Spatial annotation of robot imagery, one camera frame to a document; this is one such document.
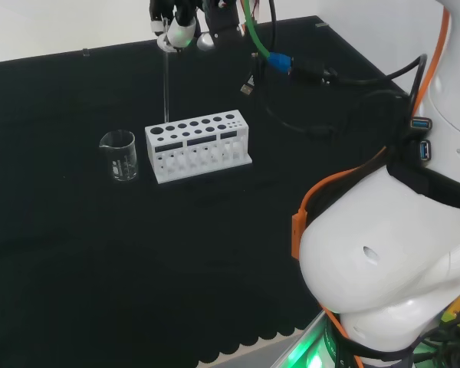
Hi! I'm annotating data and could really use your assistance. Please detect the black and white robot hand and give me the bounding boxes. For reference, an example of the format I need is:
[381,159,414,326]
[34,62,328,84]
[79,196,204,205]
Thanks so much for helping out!
[148,0,204,54]

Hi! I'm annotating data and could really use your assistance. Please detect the clear glass rod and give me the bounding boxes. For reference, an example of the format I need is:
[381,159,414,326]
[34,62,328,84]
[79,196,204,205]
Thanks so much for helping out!
[162,17,170,121]

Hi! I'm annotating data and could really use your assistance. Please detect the white test tube rack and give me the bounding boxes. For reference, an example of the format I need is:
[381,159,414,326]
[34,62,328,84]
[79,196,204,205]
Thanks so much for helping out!
[144,109,253,185]

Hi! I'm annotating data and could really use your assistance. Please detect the silver and black USB plug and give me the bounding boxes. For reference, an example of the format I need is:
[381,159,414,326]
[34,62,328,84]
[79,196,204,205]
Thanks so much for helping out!
[240,72,256,96]

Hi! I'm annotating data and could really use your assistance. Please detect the black adapter box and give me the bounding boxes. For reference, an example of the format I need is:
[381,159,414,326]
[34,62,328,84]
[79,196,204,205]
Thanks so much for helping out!
[291,59,338,84]

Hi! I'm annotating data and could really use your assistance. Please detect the clear glass beaker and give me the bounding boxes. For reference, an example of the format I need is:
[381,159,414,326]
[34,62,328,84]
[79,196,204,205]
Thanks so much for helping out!
[98,130,140,182]

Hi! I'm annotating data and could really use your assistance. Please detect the black bench cloth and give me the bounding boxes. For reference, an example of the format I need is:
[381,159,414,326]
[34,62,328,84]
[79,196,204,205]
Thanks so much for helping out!
[0,15,411,365]

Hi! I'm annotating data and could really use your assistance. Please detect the silver domed wrist camera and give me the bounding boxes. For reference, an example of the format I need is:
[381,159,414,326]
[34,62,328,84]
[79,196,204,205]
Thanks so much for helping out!
[196,0,246,52]

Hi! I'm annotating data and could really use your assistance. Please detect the green cable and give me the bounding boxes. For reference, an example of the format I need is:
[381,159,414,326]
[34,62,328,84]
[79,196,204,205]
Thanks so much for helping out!
[240,0,271,61]

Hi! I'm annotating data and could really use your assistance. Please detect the thin black cable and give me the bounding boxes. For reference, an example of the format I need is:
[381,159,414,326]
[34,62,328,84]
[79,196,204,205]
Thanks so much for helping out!
[268,0,278,53]

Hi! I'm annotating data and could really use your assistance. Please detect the blue cable plug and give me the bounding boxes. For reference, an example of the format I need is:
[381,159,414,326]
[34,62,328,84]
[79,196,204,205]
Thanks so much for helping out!
[267,51,294,74]

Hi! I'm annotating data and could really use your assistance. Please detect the looping black cable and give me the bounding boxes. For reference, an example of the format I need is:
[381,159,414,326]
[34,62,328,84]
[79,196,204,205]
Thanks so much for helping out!
[255,57,411,139]

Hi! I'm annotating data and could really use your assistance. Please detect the thick black cable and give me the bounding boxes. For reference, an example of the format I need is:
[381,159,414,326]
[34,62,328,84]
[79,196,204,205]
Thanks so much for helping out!
[327,53,429,116]

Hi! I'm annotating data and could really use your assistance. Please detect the orange cable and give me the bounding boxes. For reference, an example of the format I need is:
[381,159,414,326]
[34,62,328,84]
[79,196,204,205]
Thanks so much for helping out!
[291,7,452,368]

